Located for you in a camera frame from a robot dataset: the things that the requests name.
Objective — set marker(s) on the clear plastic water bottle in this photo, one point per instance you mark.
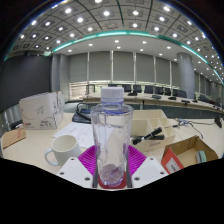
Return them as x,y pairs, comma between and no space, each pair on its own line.
111,140

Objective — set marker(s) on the black desk microphone base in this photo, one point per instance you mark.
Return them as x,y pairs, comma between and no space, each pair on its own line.
218,121

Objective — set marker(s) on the grey round column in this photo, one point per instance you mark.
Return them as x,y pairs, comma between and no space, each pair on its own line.
186,75

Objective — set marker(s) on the brown paper envelope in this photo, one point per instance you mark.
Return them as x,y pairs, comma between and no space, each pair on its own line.
13,137

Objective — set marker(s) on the black marker pen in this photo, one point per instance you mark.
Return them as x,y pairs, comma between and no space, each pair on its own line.
148,136

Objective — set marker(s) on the white printed carton box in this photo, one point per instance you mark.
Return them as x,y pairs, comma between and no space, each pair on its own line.
40,110

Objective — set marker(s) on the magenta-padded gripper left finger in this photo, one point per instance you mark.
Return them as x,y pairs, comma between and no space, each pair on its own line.
76,171

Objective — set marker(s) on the cream desk organizer box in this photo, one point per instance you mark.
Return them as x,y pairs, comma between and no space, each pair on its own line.
141,123

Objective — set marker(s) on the brown cardboard box red side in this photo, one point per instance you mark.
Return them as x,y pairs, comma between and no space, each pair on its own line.
185,156

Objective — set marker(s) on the long curved conference desk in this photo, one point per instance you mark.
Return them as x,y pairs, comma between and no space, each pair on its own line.
146,100

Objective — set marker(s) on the small black box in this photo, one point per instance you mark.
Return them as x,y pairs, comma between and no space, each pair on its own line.
16,125

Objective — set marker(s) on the small teal block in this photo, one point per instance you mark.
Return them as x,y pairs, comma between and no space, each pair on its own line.
201,156

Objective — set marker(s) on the white paper sheet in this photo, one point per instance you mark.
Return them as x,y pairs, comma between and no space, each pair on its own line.
76,131

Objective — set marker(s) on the white ceramic mug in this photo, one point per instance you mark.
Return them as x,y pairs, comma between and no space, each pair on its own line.
65,148

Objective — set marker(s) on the black office chairs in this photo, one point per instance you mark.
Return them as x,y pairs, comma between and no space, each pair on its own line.
148,89

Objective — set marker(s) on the round ceiling lights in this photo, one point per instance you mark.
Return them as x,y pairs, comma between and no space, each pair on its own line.
106,13

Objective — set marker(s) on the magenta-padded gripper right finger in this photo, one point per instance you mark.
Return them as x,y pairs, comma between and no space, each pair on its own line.
146,171

